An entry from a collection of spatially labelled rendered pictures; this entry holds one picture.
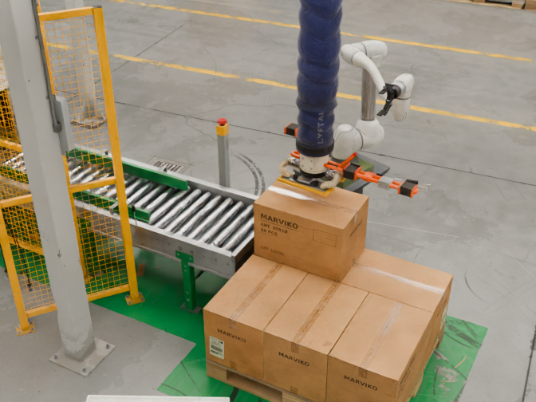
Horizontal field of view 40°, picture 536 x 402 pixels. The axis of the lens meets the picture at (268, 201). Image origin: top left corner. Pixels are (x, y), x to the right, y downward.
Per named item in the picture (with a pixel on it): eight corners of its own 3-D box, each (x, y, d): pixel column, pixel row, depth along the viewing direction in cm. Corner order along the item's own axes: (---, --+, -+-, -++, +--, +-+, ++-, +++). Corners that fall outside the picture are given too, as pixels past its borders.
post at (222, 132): (221, 239, 582) (215, 125, 528) (225, 235, 587) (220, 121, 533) (228, 242, 580) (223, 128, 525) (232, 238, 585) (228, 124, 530)
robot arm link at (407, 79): (407, 80, 438) (406, 101, 445) (418, 72, 449) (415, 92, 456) (391, 77, 443) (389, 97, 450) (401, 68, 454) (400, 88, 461)
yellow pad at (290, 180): (277, 180, 446) (277, 173, 443) (285, 173, 453) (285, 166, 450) (326, 197, 431) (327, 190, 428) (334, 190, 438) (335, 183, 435)
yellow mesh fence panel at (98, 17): (17, 336, 492) (-60, 30, 378) (15, 326, 500) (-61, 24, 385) (145, 301, 521) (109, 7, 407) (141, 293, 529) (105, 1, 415)
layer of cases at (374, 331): (206, 358, 455) (202, 309, 433) (281, 269, 528) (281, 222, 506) (391, 432, 407) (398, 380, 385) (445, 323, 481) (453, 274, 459)
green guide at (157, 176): (20, 141, 602) (18, 132, 597) (29, 136, 610) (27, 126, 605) (186, 191, 538) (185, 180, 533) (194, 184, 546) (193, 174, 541)
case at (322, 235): (254, 254, 476) (253, 202, 455) (282, 223, 506) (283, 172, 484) (340, 282, 452) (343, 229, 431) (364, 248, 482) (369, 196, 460)
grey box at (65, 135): (41, 143, 408) (31, 93, 392) (47, 139, 412) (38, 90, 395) (68, 151, 400) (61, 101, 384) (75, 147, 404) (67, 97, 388)
